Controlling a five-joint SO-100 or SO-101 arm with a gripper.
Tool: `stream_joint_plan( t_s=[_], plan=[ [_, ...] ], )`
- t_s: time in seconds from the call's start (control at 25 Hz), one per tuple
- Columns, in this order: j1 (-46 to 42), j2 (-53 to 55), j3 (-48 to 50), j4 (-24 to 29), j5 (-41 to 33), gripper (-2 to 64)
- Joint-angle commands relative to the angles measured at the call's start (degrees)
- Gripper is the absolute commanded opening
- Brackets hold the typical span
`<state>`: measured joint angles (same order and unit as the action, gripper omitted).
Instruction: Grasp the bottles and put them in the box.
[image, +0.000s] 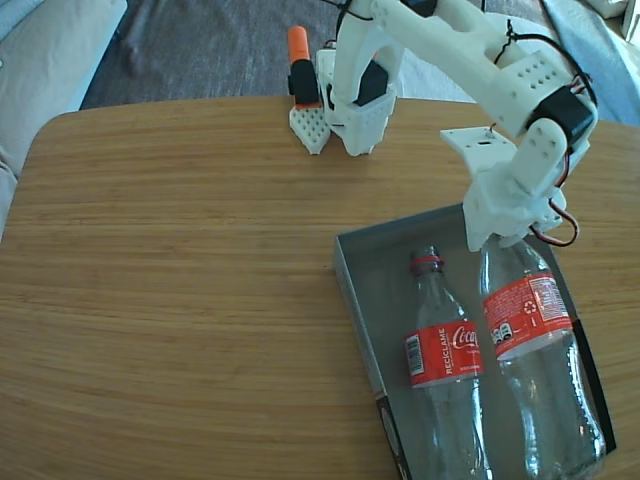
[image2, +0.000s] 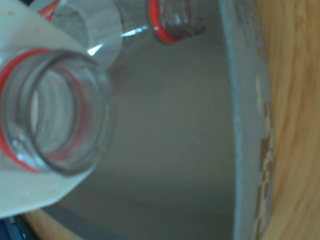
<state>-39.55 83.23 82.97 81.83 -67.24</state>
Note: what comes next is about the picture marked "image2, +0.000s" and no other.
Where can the clear bottle red label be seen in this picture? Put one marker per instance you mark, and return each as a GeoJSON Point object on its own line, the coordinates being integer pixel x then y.
{"type": "Point", "coordinates": [17, 105]}
{"type": "Point", "coordinates": [100, 25]}

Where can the grey cardboard box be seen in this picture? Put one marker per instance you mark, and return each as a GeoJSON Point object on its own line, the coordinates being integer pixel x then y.
{"type": "Point", "coordinates": [175, 125]}

